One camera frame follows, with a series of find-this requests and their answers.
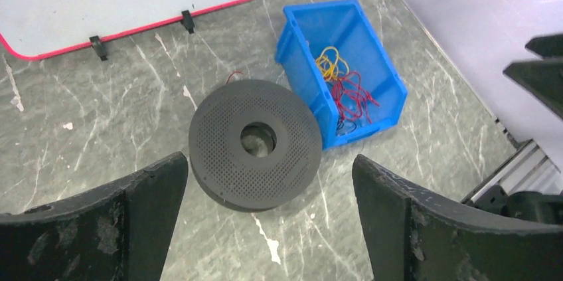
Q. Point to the black base frame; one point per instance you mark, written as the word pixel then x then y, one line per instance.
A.
pixel 524 205

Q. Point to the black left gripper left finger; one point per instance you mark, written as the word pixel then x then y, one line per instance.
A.
pixel 120 230

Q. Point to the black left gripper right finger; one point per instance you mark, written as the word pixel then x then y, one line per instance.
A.
pixel 412 233

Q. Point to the dark grey cable spool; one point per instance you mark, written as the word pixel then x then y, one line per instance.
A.
pixel 254 145

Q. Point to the blue plastic bin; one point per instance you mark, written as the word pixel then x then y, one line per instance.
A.
pixel 336 64

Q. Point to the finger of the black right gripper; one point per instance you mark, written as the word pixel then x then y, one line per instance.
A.
pixel 543 77

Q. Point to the black whiteboard foot right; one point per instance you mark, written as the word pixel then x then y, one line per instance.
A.
pixel 187 21

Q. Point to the black whiteboard foot left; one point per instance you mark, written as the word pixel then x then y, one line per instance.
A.
pixel 99 48

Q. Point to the black whiteboard foot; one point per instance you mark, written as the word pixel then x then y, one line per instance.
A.
pixel 187 21
pixel 99 48

